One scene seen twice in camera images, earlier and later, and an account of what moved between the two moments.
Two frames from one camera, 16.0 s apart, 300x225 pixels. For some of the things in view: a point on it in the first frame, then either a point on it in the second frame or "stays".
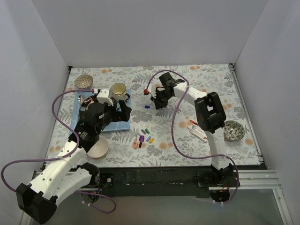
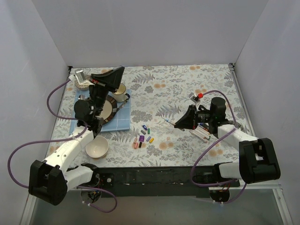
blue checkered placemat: (112, 126) stays
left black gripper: (117, 112) -> (98, 82)
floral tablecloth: (170, 135) stays
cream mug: (118, 91) stays
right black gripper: (160, 98) -> (193, 117)
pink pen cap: (136, 145) stays
